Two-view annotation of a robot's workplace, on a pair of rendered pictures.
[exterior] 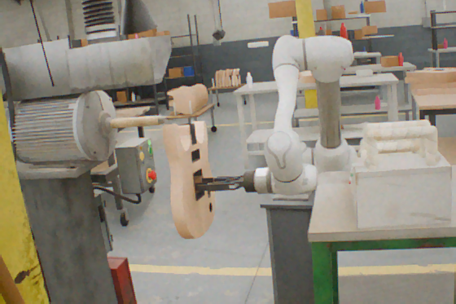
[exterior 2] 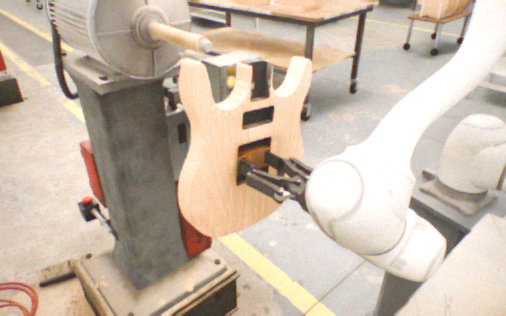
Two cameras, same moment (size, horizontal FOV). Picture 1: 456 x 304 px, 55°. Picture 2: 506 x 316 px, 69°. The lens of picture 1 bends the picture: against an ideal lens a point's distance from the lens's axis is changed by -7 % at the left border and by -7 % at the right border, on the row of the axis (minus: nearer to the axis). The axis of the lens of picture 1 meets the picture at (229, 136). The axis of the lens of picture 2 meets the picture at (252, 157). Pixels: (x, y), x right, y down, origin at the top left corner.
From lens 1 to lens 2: 1.01 m
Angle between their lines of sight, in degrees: 36
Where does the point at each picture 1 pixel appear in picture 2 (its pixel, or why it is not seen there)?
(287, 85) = (484, 34)
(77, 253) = (117, 177)
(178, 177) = (197, 150)
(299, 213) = (446, 228)
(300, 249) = not seen: hidden behind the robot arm
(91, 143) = (112, 53)
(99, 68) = not seen: outside the picture
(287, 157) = (337, 230)
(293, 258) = not seen: hidden behind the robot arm
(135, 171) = (218, 99)
